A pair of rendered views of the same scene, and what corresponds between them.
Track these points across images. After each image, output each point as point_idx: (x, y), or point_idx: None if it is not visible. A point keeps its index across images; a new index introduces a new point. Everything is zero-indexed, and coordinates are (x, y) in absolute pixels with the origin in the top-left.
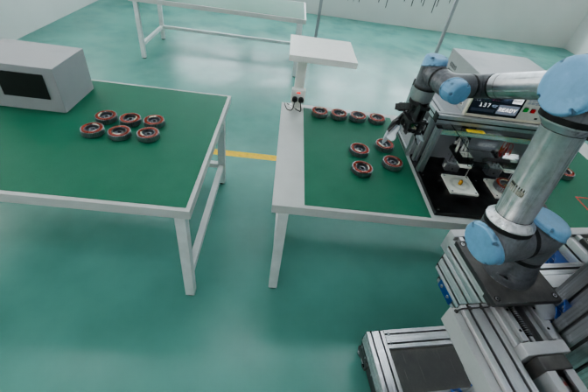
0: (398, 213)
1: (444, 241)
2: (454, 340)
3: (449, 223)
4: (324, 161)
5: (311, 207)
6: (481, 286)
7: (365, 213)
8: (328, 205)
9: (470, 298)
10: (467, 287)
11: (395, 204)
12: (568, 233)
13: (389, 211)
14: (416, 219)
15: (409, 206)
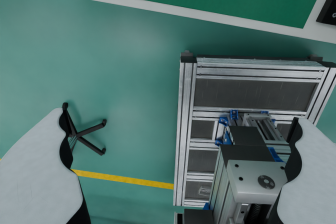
0: (236, 15)
1: (230, 171)
2: None
3: (330, 42)
4: None
5: None
6: None
7: (166, 9)
8: None
9: (216, 211)
10: (218, 211)
11: None
12: None
13: (221, 7)
14: (266, 30)
15: None
